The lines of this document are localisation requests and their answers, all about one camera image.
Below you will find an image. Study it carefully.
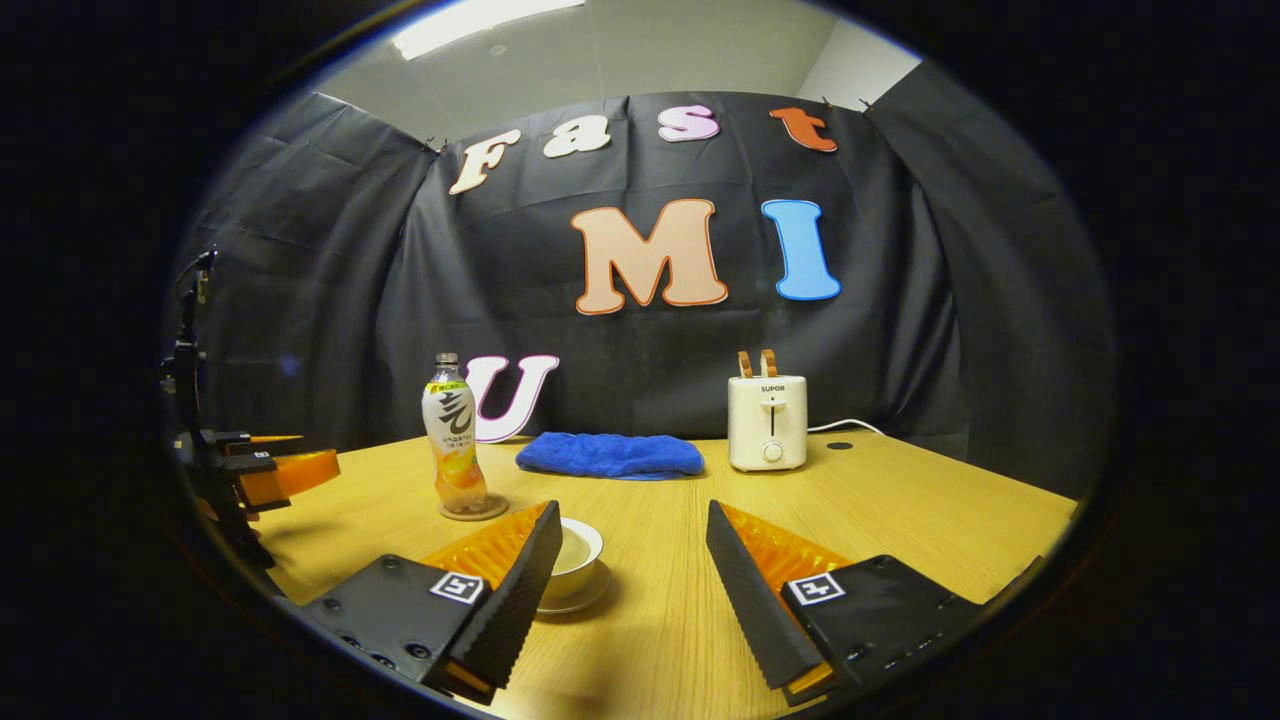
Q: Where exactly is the cream ceramic teacup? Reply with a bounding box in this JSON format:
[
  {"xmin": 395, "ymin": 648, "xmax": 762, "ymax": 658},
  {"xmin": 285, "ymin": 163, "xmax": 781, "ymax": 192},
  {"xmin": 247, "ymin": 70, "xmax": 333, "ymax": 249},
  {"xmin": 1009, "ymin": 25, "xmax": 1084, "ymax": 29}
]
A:
[{"xmin": 545, "ymin": 517, "xmax": 605, "ymax": 601}]

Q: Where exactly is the cream toaster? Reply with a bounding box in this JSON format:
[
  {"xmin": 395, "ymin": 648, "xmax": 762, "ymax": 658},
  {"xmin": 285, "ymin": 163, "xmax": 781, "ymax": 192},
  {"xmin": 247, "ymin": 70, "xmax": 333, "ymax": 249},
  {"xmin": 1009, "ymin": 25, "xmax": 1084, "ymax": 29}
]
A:
[{"xmin": 727, "ymin": 375, "xmax": 809, "ymax": 473}]

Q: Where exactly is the cream ceramic saucer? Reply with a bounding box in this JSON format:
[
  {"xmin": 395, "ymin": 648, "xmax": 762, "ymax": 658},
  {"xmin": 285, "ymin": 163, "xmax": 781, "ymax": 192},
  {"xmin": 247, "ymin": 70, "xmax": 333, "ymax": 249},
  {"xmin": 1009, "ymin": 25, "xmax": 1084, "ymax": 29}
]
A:
[{"xmin": 535, "ymin": 560, "xmax": 613, "ymax": 615}]

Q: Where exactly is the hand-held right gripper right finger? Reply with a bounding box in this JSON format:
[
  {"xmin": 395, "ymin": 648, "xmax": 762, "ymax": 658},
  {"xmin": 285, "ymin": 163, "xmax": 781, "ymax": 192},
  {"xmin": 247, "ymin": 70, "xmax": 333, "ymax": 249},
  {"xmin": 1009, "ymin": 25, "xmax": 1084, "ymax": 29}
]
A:
[{"xmin": 705, "ymin": 499, "xmax": 986, "ymax": 706}]

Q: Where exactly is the blue folded towel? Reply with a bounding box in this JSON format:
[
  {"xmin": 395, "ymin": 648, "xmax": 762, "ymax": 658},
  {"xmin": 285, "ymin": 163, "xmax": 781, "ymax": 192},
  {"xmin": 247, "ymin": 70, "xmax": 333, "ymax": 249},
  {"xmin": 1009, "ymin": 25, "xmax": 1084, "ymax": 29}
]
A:
[{"xmin": 515, "ymin": 431, "xmax": 706, "ymax": 481}]

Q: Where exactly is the clear labelled water bottle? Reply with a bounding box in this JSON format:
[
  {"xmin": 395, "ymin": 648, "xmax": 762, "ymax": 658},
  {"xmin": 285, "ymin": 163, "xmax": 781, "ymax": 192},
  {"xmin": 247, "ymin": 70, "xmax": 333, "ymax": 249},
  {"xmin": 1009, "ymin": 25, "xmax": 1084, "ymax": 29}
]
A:
[{"xmin": 421, "ymin": 352, "xmax": 490, "ymax": 516}]

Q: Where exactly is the black backdrop cloth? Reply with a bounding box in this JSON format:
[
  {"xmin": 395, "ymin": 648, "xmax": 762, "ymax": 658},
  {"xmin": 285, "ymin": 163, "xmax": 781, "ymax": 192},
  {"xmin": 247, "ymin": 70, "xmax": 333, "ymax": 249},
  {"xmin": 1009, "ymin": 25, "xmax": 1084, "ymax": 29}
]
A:
[{"xmin": 170, "ymin": 60, "xmax": 1116, "ymax": 501}]

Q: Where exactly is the round wooden coaster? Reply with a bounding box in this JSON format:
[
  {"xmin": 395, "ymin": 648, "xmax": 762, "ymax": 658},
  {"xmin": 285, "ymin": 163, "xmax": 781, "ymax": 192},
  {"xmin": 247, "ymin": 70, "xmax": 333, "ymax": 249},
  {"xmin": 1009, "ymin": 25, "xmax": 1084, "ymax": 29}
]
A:
[{"xmin": 438, "ymin": 494, "xmax": 510, "ymax": 522}]

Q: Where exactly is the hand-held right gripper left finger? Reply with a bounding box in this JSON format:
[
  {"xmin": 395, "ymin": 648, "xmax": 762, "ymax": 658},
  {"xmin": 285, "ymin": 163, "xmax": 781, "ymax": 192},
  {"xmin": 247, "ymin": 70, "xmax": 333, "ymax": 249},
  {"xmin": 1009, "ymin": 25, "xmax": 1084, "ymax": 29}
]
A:
[{"xmin": 300, "ymin": 499, "xmax": 564, "ymax": 706}]

